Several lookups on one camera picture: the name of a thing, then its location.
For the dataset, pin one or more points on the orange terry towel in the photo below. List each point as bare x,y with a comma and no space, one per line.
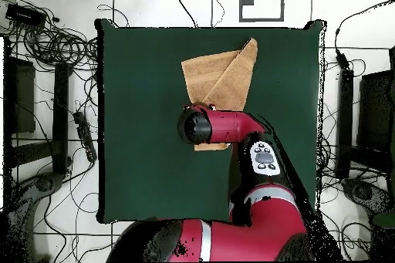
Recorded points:
228,81

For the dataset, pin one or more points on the black metal stand frame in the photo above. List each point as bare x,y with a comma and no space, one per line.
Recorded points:
60,105
375,105

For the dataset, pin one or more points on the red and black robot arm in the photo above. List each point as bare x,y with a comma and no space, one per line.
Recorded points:
228,127

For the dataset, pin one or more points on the black adapter box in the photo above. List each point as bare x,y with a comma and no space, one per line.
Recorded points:
24,14

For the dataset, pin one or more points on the black power strip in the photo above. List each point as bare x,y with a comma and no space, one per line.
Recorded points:
85,136

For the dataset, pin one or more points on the dark green table cloth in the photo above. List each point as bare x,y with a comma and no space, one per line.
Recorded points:
145,105

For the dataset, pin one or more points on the grey stand foot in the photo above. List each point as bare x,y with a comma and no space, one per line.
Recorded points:
364,192
46,182

